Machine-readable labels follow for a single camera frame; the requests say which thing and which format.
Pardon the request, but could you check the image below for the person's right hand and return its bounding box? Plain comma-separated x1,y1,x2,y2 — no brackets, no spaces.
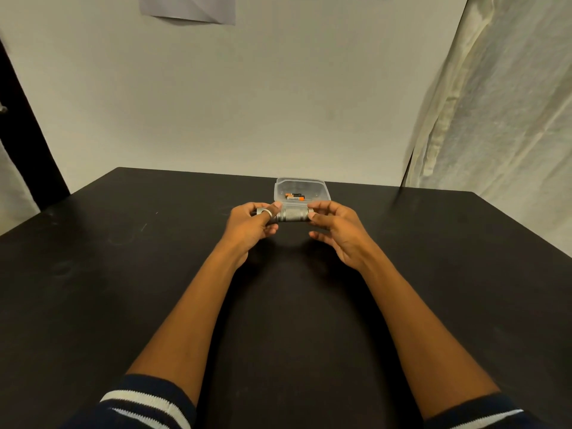
307,200,381,273

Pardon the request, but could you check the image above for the person's left hand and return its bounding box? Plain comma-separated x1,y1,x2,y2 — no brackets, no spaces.
222,201,283,260

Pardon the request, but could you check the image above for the grey metal flashlight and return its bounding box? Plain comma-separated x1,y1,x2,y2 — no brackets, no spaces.
257,207,313,223

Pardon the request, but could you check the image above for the person's right forearm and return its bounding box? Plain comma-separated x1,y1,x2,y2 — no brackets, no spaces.
357,250,501,421

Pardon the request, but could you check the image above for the person's left forearm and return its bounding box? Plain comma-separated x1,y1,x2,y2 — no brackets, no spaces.
126,245,249,407

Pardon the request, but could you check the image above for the clear plastic container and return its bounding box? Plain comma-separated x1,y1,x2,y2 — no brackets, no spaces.
273,177,332,212

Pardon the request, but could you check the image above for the white curtain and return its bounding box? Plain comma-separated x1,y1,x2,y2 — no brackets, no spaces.
402,0,572,257

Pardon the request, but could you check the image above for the navy striped sweater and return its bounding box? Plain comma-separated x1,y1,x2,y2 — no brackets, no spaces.
62,374,555,429

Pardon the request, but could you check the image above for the grey paper sheet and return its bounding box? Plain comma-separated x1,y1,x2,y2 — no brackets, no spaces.
138,0,237,26

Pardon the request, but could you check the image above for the black door frame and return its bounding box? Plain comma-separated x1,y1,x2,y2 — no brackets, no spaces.
0,38,71,212

